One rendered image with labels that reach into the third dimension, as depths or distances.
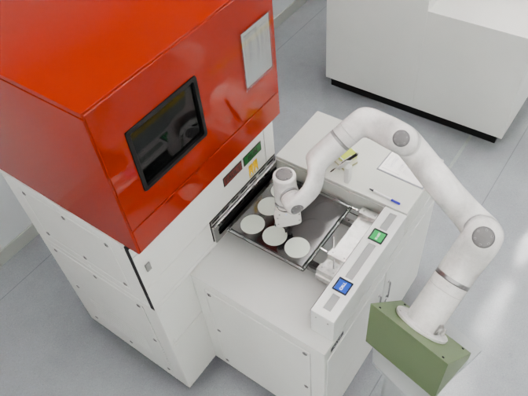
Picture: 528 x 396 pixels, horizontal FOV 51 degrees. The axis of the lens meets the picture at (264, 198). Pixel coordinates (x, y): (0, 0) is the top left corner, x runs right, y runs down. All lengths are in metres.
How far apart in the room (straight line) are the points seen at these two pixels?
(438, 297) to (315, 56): 3.09
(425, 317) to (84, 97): 1.22
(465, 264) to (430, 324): 0.23
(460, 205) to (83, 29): 1.27
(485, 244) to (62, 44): 1.36
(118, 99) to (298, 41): 3.45
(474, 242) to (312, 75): 2.87
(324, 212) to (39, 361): 1.75
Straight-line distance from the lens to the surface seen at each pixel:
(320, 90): 4.30
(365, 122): 1.91
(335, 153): 1.94
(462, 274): 1.87
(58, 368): 3.20
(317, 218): 2.27
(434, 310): 1.90
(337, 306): 1.98
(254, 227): 2.26
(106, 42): 1.68
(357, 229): 2.27
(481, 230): 1.80
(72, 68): 1.61
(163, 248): 2.03
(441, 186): 1.87
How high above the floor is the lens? 2.67
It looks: 49 degrees down
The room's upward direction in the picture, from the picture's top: 7 degrees counter-clockwise
